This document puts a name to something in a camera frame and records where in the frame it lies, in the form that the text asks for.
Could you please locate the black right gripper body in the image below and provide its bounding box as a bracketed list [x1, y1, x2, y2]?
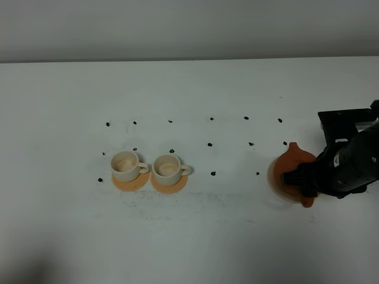
[313, 120, 379, 199]

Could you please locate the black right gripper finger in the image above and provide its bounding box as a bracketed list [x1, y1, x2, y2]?
[281, 162, 319, 198]

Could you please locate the brown clay teapot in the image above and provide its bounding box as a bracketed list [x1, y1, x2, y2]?
[268, 142, 316, 208]

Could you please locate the beige teapot saucer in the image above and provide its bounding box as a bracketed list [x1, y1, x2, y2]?
[267, 157, 301, 204]

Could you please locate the right white teacup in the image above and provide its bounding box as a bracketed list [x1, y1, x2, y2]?
[152, 154, 192, 186]

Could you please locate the white teacup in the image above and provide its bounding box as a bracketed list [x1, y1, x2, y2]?
[152, 154, 192, 186]
[110, 150, 149, 182]

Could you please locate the right orange coaster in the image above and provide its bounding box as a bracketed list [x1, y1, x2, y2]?
[150, 172, 188, 194]

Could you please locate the orange coaster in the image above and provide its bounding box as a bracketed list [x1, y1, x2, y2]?
[111, 173, 150, 192]
[150, 172, 188, 194]

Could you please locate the left orange coaster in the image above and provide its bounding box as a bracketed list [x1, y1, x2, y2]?
[111, 173, 150, 192]

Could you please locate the left white teacup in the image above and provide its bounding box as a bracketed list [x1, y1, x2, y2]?
[110, 150, 149, 182]

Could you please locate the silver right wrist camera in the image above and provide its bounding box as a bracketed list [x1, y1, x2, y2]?
[317, 100, 378, 147]

